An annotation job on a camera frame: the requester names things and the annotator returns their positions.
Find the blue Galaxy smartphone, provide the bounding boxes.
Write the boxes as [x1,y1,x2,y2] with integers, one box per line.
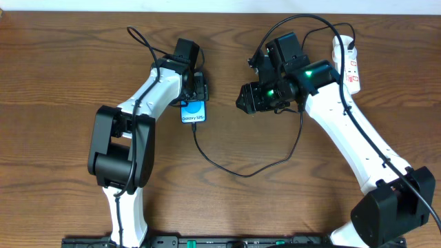
[181,101,206,123]

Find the black USB charging cable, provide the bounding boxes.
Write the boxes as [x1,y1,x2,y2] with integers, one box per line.
[191,22,356,178]

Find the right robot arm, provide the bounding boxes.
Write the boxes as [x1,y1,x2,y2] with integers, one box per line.
[236,56,440,247]

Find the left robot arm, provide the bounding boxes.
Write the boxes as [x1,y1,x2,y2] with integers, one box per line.
[88,55,207,247]

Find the white charger adapter plug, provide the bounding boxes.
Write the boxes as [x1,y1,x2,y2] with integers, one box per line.
[332,35,358,63]

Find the white power strip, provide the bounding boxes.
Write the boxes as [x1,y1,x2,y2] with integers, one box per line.
[334,56,360,94]

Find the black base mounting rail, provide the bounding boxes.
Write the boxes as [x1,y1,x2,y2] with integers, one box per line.
[61,235,407,248]

